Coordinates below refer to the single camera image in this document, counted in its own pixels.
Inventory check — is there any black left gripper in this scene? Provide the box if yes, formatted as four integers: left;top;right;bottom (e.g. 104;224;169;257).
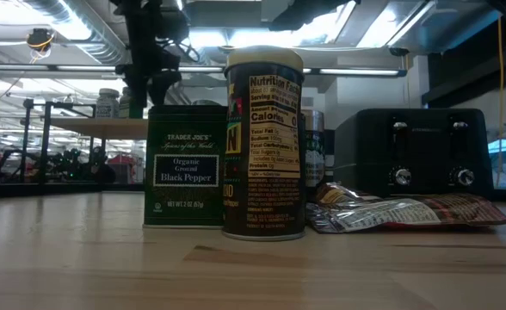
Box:
114;45;183;120

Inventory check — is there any green-lid herb spice jar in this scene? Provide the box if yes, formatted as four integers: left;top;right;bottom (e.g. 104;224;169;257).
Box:
118;85;145;120

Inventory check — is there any white-lid spice jar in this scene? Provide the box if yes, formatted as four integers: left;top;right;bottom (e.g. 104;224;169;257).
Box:
95;88;120;120

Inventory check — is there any black spice tin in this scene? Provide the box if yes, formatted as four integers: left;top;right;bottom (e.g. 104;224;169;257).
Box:
143;104;229;230

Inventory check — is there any yellow-lid dark spice jar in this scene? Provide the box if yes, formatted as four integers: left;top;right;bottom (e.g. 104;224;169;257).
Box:
221;45;307;242

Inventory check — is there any long overhead light bar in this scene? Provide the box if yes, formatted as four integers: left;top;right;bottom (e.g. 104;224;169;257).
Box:
0;63;409;78

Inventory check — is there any red tool cart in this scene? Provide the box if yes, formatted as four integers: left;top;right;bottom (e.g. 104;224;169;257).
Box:
106;153;137;184

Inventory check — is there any background robot rig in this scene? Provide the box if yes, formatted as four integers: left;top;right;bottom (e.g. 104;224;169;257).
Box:
0;146;117;185

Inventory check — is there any small brown foil packet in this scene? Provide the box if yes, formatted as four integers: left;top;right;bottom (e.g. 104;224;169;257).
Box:
315;183;383;206

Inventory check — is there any black four-slot toaster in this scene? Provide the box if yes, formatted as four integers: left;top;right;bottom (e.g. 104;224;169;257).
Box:
333;107;495;200

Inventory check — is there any blue glowing screen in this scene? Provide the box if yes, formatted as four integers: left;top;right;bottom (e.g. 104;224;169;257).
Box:
487;137;506;167

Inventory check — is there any wooden shelf with black frame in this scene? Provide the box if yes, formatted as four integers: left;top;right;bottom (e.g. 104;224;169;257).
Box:
20;97;150;186

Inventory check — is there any hanging yellow cable reel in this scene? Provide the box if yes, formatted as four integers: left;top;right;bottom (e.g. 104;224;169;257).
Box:
25;28;57;60

